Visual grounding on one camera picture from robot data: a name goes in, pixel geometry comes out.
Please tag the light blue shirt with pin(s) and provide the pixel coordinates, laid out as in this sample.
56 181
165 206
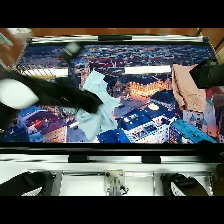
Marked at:
100 120

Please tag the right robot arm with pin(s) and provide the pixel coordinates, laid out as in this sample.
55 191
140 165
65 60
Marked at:
208 75

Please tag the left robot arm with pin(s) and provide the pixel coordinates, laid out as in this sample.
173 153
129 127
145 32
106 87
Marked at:
60 91

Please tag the pink garment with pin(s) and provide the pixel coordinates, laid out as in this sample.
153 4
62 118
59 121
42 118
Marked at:
186 90

